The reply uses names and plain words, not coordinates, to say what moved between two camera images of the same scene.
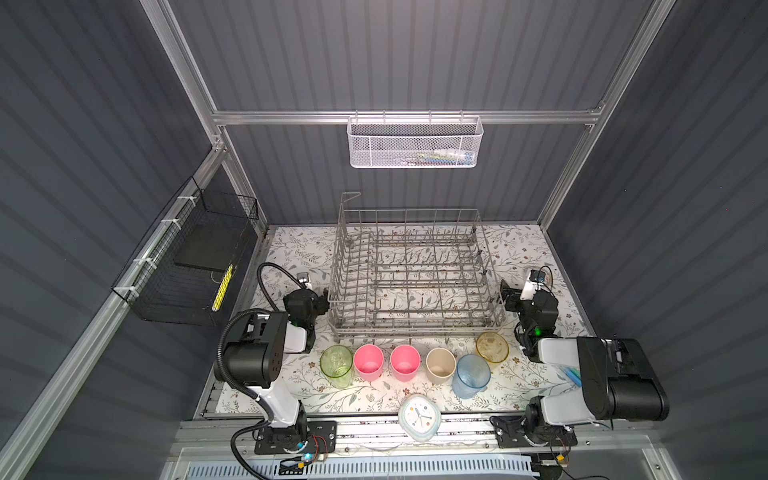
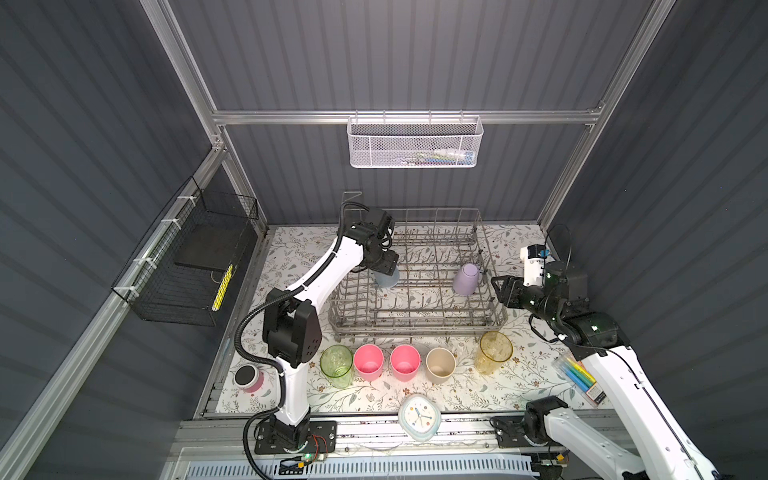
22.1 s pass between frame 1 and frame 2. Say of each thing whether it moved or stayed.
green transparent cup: stayed
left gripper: moved
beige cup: stayed
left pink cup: stayed
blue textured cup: moved
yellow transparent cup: stayed
